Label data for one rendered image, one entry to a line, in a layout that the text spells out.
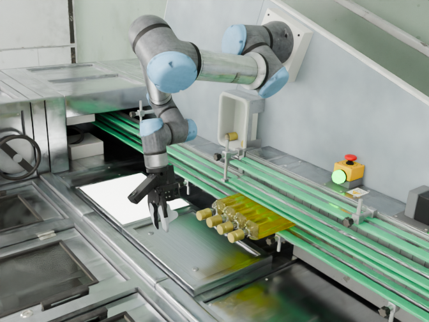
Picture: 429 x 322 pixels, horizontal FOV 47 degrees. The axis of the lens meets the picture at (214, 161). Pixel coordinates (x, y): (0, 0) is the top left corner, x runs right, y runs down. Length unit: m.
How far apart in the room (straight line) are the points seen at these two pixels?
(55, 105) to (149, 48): 1.17
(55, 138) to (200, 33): 0.83
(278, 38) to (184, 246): 0.79
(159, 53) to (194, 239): 0.81
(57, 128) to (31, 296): 0.97
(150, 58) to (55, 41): 4.07
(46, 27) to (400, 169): 4.20
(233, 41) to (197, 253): 0.73
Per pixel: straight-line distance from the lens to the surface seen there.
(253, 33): 1.65
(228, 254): 1.76
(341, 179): 1.63
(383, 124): 1.62
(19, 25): 5.19
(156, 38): 1.29
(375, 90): 1.63
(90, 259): 1.82
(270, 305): 1.60
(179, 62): 1.25
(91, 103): 2.46
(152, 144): 1.56
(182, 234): 1.87
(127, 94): 2.54
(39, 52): 5.27
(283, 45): 1.73
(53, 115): 2.40
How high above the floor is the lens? 2.08
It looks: 36 degrees down
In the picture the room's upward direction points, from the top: 104 degrees counter-clockwise
